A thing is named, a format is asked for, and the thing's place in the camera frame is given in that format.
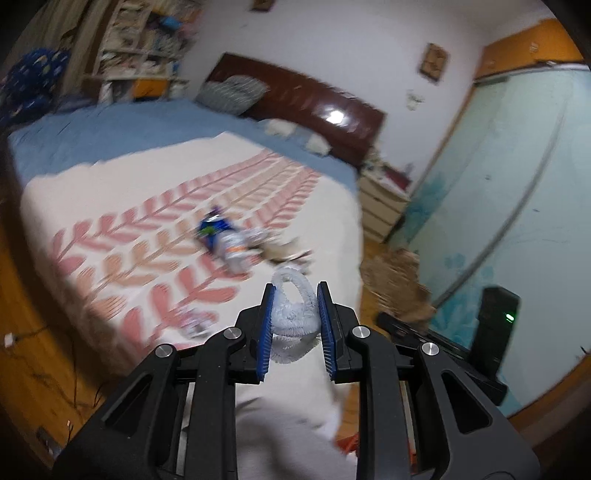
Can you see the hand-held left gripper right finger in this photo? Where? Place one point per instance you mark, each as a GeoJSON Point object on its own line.
{"type": "Point", "coordinates": [326, 325]}

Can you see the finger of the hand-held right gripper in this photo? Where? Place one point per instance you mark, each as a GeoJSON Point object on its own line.
{"type": "Point", "coordinates": [401, 325]}

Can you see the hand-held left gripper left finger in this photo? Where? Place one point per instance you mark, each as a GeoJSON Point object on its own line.
{"type": "Point", "coordinates": [266, 325]}

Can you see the white paper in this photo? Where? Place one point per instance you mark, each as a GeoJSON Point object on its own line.
{"type": "Point", "coordinates": [295, 323]}

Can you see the small printed wrapper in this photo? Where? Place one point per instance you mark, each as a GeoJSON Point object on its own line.
{"type": "Point", "coordinates": [197, 322]}

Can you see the brown wrapper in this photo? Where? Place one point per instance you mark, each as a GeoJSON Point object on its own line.
{"type": "Point", "coordinates": [282, 249]}

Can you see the blue snack wrapper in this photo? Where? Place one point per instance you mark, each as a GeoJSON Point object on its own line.
{"type": "Point", "coordinates": [213, 228]}

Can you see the brown torn cardboard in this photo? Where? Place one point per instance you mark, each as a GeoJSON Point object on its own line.
{"type": "Point", "coordinates": [392, 281]}

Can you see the sliding glass door blue flowers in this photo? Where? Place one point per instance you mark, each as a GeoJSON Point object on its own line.
{"type": "Point", "coordinates": [503, 221]}

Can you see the cream nightstand with drawers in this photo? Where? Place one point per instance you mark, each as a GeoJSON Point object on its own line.
{"type": "Point", "coordinates": [381, 205]}

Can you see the small white cushion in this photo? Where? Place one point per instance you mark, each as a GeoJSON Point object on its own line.
{"type": "Point", "coordinates": [318, 143]}

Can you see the white pillow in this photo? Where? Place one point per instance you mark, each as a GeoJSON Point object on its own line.
{"type": "Point", "coordinates": [279, 127]}

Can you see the dark wooden headboard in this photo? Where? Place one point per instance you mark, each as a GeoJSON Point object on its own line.
{"type": "Point", "coordinates": [300, 97]}

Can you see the striped grey pillow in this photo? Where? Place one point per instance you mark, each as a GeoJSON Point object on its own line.
{"type": "Point", "coordinates": [231, 93]}

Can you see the bed with blue sheet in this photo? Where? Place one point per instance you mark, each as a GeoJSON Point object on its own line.
{"type": "Point", "coordinates": [138, 124]}

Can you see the floor power strip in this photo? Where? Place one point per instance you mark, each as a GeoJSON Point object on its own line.
{"type": "Point", "coordinates": [46, 439]}

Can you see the cluttered white shelf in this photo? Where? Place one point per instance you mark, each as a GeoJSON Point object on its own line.
{"type": "Point", "coordinates": [138, 46]}

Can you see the blue patterned bag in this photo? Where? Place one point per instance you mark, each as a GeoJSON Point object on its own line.
{"type": "Point", "coordinates": [32, 83]}

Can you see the small framed wall picture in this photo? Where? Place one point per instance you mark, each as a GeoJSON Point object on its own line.
{"type": "Point", "coordinates": [262, 4]}

